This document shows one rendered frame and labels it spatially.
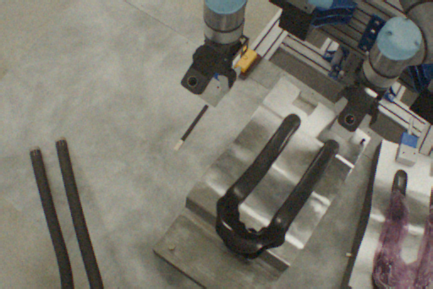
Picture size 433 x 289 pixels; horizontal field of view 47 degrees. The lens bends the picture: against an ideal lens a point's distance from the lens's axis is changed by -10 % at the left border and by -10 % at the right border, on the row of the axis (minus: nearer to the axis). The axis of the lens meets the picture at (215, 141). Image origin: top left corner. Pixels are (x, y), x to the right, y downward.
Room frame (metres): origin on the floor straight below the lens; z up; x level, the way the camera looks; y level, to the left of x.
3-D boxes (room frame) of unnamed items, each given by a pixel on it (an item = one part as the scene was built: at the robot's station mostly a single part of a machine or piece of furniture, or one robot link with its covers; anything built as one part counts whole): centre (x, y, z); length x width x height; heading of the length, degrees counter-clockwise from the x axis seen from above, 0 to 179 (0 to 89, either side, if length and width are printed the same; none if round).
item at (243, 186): (0.35, -0.14, 0.92); 0.35 x 0.16 x 0.09; 150
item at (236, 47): (0.58, 0.01, 1.09); 0.09 x 0.08 x 0.12; 150
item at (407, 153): (0.52, -0.48, 0.86); 0.13 x 0.05 x 0.05; 167
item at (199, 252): (0.35, -0.13, 0.87); 0.50 x 0.26 x 0.14; 150
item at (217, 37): (0.57, 0.01, 1.17); 0.08 x 0.08 x 0.05
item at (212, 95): (0.59, 0.00, 0.93); 0.13 x 0.05 x 0.05; 150
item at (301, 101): (0.57, -0.20, 0.87); 0.05 x 0.05 x 0.04; 60
